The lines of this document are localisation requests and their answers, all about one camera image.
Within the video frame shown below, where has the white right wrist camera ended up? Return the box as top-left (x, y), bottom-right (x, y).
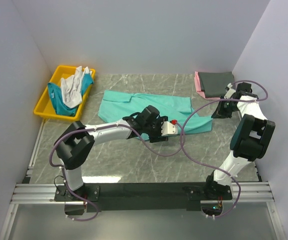
top-left (224, 83), bottom-right (236, 99)

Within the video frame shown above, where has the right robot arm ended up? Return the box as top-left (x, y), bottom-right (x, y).
top-left (205, 81), bottom-right (275, 196)

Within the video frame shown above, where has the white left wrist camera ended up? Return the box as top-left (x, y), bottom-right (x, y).
top-left (161, 120), bottom-right (178, 137)

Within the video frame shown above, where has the white t shirt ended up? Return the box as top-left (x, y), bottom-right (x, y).
top-left (60, 66), bottom-right (93, 109)

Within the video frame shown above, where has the folded pink t shirt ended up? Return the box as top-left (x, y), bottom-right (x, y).
top-left (194, 71), bottom-right (219, 101)

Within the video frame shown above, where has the teal t shirt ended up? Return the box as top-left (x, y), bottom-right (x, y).
top-left (48, 82), bottom-right (80, 117)

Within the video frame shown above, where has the yellow plastic bin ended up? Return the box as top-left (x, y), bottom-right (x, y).
top-left (34, 65), bottom-right (96, 122)

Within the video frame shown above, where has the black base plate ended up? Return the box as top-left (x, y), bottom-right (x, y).
top-left (54, 182), bottom-right (232, 215)

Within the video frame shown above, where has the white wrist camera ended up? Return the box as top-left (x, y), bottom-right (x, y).
top-left (224, 83), bottom-right (236, 99)
top-left (161, 120), bottom-right (178, 137)

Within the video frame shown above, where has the aluminium frame rail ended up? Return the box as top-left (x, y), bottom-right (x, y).
top-left (0, 119), bottom-right (287, 240)

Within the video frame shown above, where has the mint green polo shirt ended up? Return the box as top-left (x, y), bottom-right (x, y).
top-left (98, 90), bottom-right (212, 134)

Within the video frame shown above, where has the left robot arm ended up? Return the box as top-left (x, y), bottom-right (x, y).
top-left (54, 105), bottom-right (177, 197)

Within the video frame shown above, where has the folded dark grey t shirt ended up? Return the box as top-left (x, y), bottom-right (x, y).
top-left (198, 72), bottom-right (234, 98)

